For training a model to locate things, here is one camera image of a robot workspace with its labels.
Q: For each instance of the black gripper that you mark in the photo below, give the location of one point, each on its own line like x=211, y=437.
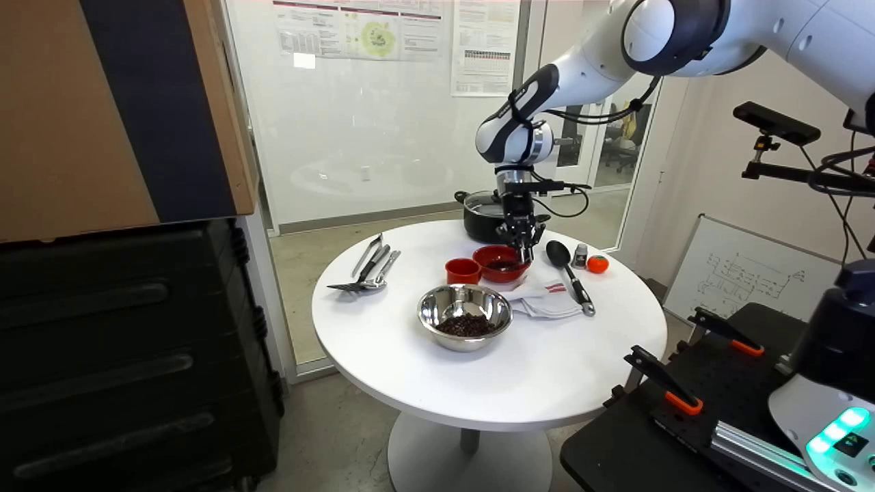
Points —
x=517, y=193

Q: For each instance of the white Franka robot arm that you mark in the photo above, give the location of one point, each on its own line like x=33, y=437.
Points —
x=821, y=38

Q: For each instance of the black serving spoon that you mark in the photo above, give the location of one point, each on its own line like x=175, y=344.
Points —
x=555, y=254

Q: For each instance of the red plastic bowl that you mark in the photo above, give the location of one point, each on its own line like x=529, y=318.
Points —
x=495, y=275

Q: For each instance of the stainless steel bowl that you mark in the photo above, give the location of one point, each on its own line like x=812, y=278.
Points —
x=466, y=318

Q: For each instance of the black cooking pot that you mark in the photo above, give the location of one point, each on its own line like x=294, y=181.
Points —
x=480, y=228

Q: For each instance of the glass pot lid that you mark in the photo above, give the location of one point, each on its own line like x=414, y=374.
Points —
x=483, y=207

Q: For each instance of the small grey shaker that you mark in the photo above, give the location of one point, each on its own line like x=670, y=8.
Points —
x=580, y=255

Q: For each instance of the red plastic cup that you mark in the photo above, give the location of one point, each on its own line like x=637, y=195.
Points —
x=464, y=271

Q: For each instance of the small orange cup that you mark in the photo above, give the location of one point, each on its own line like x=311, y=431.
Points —
x=598, y=267

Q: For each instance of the silver metal tongs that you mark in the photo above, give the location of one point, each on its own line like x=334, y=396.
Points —
x=387, y=260

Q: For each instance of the white paper notice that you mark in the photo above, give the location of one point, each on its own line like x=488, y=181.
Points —
x=480, y=44

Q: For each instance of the white whiteboard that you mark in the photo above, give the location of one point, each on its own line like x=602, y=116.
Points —
x=729, y=270

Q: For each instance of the black perforated robot cart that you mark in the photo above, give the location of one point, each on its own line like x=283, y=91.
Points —
x=620, y=456

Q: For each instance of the paper poster with green circle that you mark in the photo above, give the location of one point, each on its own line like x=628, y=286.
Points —
x=372, y=38

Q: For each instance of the black hard case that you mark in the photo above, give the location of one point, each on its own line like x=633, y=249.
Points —
x=118, y=364

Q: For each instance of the cardboard box with dark stripe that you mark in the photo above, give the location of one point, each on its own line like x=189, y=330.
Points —
x=56, y=110

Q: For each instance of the grey metal frame post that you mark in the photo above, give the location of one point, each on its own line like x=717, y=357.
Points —
x=529, y=38
x=265, y=292

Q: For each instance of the black stereo camera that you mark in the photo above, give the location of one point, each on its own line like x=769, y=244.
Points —
x=775, y=122

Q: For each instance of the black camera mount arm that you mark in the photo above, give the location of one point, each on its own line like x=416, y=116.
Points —
x=801, y=173

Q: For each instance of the aluminium rail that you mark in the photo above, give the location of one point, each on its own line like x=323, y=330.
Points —
x=755, y=456

